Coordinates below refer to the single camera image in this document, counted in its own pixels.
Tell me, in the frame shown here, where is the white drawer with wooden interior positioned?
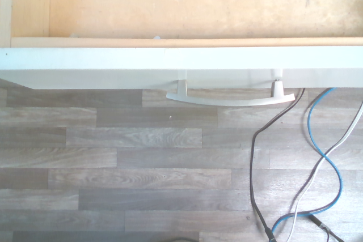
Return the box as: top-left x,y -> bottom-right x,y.
0,0 -> 363,90

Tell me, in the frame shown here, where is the black floor cable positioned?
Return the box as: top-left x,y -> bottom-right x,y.
249,87 -> 307,242

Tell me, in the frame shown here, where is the blue floor cable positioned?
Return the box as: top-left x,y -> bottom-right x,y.
271,87 -> 345,242

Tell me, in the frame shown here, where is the white curved drawer handle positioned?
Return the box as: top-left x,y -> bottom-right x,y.
165,79 -> 297,108

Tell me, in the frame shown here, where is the white floor cable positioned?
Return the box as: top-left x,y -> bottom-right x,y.
285,101 -> 363,242

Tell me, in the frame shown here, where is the black cable with plug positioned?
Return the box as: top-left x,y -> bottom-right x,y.
307,213 -> 345,242

